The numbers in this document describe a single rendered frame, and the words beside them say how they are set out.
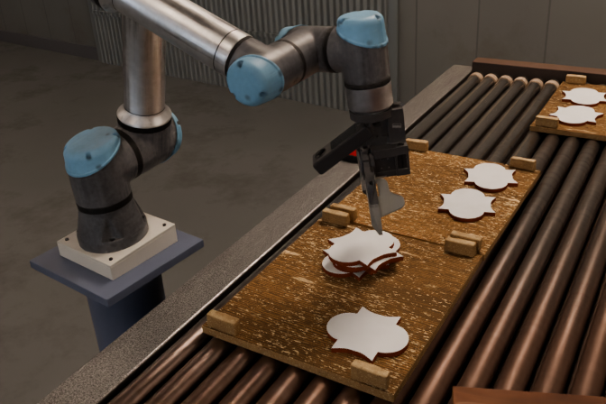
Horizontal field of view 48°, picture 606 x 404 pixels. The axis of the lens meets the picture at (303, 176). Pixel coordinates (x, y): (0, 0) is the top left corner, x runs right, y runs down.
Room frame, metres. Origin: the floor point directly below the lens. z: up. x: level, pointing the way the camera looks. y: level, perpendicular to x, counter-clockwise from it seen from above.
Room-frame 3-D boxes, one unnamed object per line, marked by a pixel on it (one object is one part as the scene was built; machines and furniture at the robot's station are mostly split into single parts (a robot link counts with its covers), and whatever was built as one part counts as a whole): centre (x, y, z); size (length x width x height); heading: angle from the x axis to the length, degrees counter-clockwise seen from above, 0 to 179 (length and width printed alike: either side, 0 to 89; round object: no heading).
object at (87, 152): (1.29, 0.42, 1.08); 0.13 x 0.12 x 0.14; 144
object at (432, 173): (1.35, -0.30, 0.93); 0.41 x 0.35 x 0.02; 147
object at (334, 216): (1.24, -0.06, 0.95); 0.06 x 0.02 x 0.03; 58
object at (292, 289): (1.00, -0.07, 0.93); 0.41 x 0.35 x 0.02; 148
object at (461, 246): (1.09, -0.29, 0.95); 0.06 x 0.02 x 0.03; 58
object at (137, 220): (1.29, 0.42, 0.96); 0.15 x 0.15 x 0.10
